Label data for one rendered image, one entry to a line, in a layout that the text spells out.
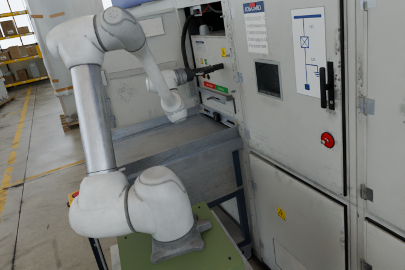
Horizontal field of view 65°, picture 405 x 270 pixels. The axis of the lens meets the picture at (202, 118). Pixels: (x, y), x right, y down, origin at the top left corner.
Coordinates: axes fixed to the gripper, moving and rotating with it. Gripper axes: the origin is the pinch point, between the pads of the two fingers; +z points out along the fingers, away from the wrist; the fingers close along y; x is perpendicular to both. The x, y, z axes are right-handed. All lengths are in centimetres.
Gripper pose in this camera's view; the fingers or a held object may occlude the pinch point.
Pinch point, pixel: (217, 67)
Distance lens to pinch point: 181.0
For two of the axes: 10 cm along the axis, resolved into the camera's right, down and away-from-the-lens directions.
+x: -1.6, -9.3, -3.3
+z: 8.9, -2.8, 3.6
